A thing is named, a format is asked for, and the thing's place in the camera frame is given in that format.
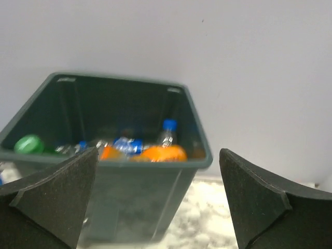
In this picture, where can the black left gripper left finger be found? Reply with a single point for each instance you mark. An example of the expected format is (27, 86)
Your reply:
(46, 209)

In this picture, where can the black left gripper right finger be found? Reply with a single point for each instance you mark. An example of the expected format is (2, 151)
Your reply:
(269, 211)

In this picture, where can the green crushed bottle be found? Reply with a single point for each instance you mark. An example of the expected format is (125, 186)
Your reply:
(32, 144)

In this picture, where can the large orange jar bottle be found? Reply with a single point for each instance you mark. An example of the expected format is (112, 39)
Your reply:
(110, 153)

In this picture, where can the blue cap water bottle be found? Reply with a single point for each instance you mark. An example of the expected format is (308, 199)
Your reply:
(128, 146)

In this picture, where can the orange object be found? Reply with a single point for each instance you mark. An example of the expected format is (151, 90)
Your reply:
(173, 153)

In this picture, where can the blue label water bottle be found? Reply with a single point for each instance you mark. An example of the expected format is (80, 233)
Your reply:
(167, 136)

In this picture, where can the dark green bin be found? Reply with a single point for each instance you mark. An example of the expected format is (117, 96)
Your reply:
(130, 202)

